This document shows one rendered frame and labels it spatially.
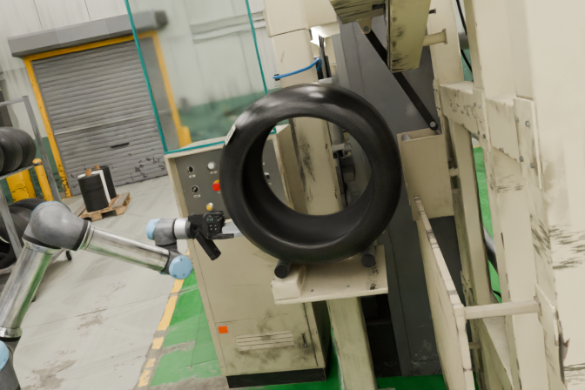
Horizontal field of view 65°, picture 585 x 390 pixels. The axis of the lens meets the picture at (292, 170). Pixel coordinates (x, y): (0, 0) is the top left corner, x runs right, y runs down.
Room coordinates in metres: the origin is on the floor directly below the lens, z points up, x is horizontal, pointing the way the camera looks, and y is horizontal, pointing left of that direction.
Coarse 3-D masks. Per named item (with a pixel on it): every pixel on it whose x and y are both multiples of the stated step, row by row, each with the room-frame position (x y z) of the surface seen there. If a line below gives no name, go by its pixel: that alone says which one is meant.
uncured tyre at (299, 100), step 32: (288, 96) 1.36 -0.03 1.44; (320, 96) 1.34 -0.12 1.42; (352, 96) 1.37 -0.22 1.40; (256, 128) 1.36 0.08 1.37; (352, 128) 1.31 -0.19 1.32; (384, 128) 1.33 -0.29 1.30; (224, 160) 1.41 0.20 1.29; (256, 160) 1.66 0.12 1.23; (384, 160) 1.30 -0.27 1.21; (224, 192) 1.42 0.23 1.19; (256, 192) 1.65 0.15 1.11; (384, 192) 1.30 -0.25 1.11; (256, 224) 1.37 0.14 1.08; (288, 224) 1.63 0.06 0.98; (320, 224) 1.62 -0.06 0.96; (352, 224) 1.58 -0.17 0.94; (384, 224) 1.33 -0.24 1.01; (288, 256) 1.37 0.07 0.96; (320, 256) 1.35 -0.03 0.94; (352, 256) 1.36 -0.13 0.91
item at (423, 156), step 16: (400, 144) 1.59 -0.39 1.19; (416, 144) 1.58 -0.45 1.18; (432, 144) 1.57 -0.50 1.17; (416, 160) 1.58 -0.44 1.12; (432, 160) 1.57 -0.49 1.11; (416, 176) 1.59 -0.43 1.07; (432, 176) 1.58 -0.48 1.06; (448, 176) 1.56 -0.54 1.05; (416, 192) 1.59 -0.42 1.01; (432, 192) 1.58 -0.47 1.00; (448, 192) 1.57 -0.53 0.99; (416, 208) 1.59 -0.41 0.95; (432, 208) 1.58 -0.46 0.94; (448, 208) 1.57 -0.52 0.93
